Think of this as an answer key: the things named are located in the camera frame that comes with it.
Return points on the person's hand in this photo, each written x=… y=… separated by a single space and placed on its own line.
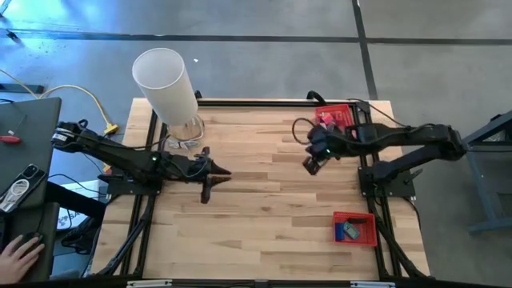
x=16 y=262

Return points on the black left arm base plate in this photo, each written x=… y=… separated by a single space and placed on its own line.
x=120 y=189

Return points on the red screwdriver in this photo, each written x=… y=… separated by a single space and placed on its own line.
x=10 y=139

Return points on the black box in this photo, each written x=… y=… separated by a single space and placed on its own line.
x=357 y=220

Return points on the blue-grey table frame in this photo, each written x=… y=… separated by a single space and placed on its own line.
x=486 y=200

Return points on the dark grey desk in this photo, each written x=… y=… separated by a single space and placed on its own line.
x=36 y=120

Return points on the teal box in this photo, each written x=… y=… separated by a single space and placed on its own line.
x=351 y=230

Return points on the black computer mouse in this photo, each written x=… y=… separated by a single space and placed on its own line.
x=34 y=237

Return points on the white frame bracket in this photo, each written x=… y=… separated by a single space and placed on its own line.
x=150 y=283
x=372 y=285

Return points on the red plastic basket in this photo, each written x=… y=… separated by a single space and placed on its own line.
x=366 y=236
x=342 y=114

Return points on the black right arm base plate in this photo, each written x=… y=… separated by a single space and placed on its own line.
x=402 y=190

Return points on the smartphone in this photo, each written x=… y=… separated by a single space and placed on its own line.
x=20 y=188

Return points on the black table frame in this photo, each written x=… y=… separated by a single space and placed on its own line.
x=280 y=103

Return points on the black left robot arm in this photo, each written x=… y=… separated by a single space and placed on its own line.
x=120 y=154

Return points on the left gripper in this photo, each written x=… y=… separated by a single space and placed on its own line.
x=188 y=167

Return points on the white table lamp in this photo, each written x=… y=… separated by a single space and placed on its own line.
x=164 y=88

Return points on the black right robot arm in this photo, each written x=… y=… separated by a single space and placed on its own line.
x=404 y=138

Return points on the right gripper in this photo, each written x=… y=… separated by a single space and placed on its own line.
x=322 y=142

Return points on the white printed box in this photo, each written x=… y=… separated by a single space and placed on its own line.
x=70 y=218

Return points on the black floor bar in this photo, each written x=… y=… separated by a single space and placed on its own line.
x=24 y=88

